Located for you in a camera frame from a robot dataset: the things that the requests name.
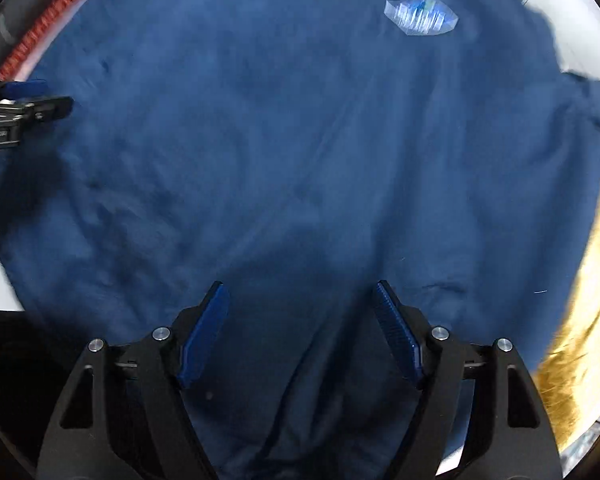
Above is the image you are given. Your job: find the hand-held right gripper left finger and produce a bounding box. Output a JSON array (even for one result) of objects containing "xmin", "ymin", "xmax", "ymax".
[{"xmin": 36, "ymin": 281, "xmax": 231, "ymax": 480}]

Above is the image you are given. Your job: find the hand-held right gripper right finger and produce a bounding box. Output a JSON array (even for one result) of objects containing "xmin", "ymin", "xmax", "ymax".
[{"xmin": 376, "ymin": 280, "xmax": 563, "ymax": 480}]

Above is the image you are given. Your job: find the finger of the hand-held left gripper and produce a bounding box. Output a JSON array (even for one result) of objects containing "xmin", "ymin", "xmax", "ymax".
[
  {"xmin": 0, "ymin": 79, "xmax": 49, "ymax": 103},
  {"xmin": 0, "ymin": 96, "xmax": 74, "ymax": 126}
]

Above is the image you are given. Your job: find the dark blue sweatshirt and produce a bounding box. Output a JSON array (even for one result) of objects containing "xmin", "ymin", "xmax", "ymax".
[{"xmin": 0, "ymin": 0, "xmax": 600, "ymax": 480}]

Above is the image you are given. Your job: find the golden yellow blanket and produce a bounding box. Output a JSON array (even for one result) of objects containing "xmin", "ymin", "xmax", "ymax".
[{"xmin": 532, "ymin": 165, "xmax": 600, "ymax": 456}]

